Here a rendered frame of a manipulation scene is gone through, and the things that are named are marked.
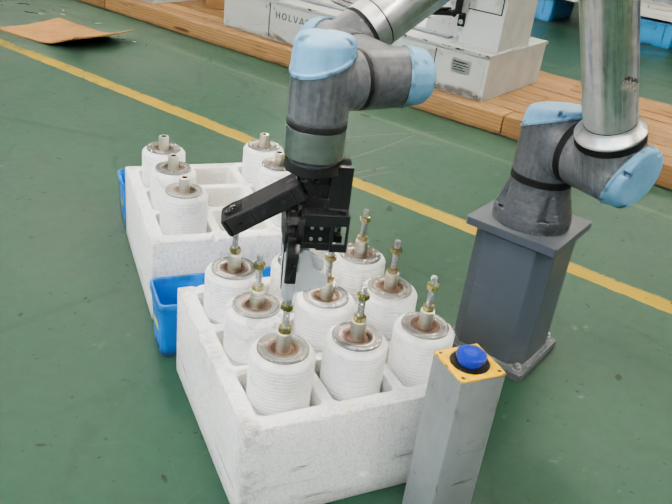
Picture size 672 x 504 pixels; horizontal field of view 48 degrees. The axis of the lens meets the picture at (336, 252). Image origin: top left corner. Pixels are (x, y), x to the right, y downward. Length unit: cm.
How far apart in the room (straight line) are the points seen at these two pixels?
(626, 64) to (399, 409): 62
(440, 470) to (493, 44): 227
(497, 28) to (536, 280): 178
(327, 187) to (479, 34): 224
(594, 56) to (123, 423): 95
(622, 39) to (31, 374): 113
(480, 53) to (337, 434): 217
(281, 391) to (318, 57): 46
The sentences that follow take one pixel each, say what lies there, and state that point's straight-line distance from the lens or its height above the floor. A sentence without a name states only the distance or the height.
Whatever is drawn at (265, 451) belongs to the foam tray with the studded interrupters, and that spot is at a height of 14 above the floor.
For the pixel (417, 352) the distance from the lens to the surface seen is 115.
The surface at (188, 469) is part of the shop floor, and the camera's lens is 125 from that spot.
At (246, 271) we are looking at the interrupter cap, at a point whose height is 25.
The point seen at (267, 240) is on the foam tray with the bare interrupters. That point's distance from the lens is 155.
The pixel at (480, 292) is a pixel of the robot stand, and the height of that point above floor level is 15.
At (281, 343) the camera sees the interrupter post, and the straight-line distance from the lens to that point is 106.
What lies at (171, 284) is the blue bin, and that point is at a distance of 150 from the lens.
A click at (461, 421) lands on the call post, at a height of 25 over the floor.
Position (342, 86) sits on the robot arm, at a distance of 88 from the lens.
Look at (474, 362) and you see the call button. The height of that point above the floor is 33.
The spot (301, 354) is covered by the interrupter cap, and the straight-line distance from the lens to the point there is 107.
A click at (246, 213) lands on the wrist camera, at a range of 94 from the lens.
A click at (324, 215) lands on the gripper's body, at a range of 94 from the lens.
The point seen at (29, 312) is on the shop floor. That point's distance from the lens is 163.
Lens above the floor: 88
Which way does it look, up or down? 28 degrees down
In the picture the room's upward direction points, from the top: 7 degrees clockwise
